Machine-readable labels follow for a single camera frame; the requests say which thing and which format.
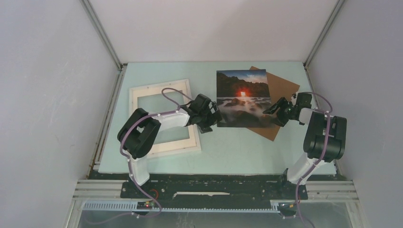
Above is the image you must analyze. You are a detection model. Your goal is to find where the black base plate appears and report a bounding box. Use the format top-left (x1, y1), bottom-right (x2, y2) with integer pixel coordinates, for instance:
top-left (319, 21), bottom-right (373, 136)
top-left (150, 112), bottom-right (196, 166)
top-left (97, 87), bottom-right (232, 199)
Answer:
top-left (120, 174), bottom-right (308, 209)

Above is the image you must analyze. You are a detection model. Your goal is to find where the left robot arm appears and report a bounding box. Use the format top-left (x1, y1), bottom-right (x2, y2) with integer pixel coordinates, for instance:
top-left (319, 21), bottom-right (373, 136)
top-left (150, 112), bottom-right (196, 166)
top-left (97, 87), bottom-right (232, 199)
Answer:
top-left (117, 94), bottom-right (222, 198)

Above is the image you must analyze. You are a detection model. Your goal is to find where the aluminium corner rail right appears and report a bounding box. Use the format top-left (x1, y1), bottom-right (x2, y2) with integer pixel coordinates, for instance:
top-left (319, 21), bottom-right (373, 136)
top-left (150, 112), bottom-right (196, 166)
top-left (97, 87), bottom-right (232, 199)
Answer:
top-left (304, 0), bottom-right (346, 69)

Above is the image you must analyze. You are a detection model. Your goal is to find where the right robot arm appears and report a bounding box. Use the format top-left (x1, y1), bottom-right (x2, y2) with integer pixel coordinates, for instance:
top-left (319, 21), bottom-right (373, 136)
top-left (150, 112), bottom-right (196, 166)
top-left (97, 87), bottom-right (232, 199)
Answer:
top-left (263, 92), bottom-right (347, 199)

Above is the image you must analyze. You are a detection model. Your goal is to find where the aluminium corner rail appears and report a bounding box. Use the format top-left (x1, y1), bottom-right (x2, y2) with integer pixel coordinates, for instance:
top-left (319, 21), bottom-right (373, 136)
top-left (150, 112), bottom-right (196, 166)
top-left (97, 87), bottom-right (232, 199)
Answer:
top-left (80, 0), bottom-right (123, 70)
top-left (304, 0), bottom-right (346, 69)

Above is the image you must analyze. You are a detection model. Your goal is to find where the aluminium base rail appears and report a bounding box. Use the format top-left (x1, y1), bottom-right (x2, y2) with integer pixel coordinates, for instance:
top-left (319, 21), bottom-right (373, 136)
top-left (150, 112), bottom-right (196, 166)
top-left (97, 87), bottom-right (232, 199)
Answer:
top-left (64, 179), bottom-right (369, 228)

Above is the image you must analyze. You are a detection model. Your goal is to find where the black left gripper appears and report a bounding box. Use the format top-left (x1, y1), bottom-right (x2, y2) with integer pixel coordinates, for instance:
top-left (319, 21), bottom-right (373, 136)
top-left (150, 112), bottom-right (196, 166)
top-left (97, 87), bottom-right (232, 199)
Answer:
top-left (197, 102), bottom-right (226, 133)

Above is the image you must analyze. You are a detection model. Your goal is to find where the sunset landscape photo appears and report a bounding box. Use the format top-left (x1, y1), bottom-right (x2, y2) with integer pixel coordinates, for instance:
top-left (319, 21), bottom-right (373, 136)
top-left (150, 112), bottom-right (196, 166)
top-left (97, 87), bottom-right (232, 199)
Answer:
top-left (216, 69), bottom-right (274, 128)

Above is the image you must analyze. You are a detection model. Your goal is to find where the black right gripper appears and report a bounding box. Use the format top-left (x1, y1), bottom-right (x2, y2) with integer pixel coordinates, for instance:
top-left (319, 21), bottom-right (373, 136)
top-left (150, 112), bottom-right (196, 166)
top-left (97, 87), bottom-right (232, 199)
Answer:
top-left (263, 97), bottom-right (295, 127)

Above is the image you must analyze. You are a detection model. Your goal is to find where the white picture frame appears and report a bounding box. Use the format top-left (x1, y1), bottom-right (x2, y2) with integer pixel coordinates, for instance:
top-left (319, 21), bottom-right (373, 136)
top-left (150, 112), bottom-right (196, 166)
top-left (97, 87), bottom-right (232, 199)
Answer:
top-left (128, 78), bottom-right (202, 159)

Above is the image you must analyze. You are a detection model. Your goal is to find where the aluminium corner rail left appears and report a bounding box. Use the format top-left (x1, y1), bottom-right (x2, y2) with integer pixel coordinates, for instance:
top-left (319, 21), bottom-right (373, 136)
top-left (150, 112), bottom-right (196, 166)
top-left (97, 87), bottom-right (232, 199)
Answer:
top-left (80, 0), bottom-right (123, 70)

